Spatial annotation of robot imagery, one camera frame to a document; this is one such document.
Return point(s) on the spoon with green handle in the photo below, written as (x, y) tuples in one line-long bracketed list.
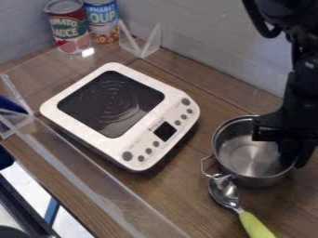
[(223, 191)]

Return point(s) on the silver pot with handles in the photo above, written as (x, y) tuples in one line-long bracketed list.
[(251, 161)]

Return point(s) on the clear acrylic corner bracket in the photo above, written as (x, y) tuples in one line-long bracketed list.
[(140, 47)]

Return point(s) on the clear acrylic front barrier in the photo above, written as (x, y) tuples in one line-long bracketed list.
[(107, 207)]

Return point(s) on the alphabet soup can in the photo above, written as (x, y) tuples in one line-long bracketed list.
[(101, 19)]

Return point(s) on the tomato sauce can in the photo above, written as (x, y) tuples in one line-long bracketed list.
[(68, 25)]

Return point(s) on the black metal table frame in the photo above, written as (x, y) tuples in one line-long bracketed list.
[(20, 221)]

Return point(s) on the white and black stove top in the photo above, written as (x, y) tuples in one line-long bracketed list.
[(125, 114)]

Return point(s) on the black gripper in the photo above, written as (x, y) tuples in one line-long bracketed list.
[(286, 126)]

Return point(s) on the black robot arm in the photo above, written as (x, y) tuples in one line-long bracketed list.
[(294, 18)]

